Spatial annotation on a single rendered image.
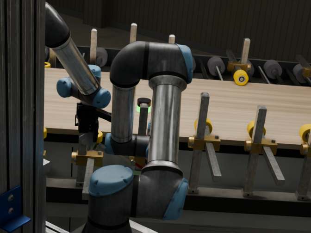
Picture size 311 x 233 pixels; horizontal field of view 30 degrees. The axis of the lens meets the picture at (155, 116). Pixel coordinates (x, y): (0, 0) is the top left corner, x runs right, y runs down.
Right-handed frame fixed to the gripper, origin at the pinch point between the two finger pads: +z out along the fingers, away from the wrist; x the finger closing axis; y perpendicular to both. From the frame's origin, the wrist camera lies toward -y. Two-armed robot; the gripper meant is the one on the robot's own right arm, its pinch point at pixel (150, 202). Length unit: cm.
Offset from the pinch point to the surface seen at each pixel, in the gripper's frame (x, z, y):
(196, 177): 21.7, 3.9, -29.8
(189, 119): 20, -8, -66
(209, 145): 24.9, -13.9, -25.6
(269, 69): 86, -2, -180
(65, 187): -35.3, 12.2, -27.8
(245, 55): 59, -22, -139
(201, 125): 20.7, -21.2, -29.5
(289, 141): 66, -8, -48
